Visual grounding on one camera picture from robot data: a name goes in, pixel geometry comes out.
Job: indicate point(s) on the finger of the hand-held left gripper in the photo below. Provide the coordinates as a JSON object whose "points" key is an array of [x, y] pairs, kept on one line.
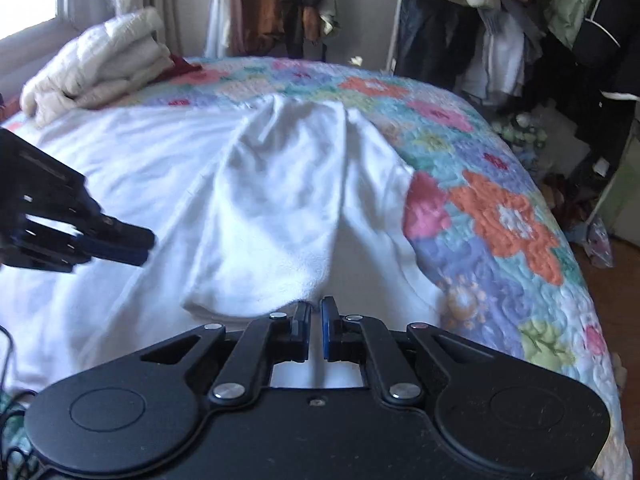
{"points": [[125, 232], [110, 255]]}

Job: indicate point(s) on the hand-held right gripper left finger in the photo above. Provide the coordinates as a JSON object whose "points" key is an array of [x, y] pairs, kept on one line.
{"points": [[302, 330]]}

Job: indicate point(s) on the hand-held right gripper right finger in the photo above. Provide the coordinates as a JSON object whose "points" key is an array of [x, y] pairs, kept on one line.
{"points": [[327, 330]]}

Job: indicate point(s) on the white t-shirt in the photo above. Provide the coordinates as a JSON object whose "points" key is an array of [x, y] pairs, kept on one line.
{"points": [[250, 210]]}

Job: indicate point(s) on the white hanging clothes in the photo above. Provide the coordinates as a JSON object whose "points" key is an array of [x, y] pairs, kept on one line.
{"points": [[500, 60]]}

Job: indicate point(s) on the folded white quilted duvet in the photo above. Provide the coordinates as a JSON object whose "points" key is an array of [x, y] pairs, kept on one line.
{"points": [[100, 60]]}

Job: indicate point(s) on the dark red cloth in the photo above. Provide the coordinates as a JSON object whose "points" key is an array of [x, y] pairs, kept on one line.
{"points": [[182, 66]]}

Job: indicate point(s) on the floral quilted bedspread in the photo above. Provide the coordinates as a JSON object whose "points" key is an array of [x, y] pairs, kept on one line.
{"points": [[500, 260]]}

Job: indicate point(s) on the beige patterned curtain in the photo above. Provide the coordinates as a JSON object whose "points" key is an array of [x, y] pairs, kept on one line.
{"points": [[150, 0]]}

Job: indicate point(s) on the white hanging garment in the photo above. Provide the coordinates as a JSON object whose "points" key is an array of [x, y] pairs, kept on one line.
{"points": [[225, 10]]}

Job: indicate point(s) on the brown hanging garment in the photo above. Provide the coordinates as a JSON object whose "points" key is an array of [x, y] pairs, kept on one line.
{"points": [[265, 10]]}

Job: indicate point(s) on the pile of pale green plush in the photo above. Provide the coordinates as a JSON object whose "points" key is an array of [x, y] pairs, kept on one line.
{"points": [[520, 135]]}

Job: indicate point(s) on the clear plastic bag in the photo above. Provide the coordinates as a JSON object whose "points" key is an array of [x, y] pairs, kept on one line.
{"points": [[598, 242]]}

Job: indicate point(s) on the beige fluffy slipper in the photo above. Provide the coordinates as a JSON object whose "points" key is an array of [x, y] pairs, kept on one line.
{"points": [[619, 370]]}

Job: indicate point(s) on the dark hanging jacket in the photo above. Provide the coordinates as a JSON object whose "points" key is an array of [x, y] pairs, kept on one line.
{"points": [[310, 0]]}

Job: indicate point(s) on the white cabinet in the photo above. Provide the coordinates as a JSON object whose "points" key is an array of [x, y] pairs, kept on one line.
{"points": [[625, 195]]}

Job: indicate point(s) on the black jacket with white trim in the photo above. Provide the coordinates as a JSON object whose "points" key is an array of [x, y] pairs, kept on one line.
{"points": [[615, 35]]}

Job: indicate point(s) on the pale green hanging garment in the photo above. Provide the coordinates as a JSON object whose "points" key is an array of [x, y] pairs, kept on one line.
{"points": [[575, 0]]}

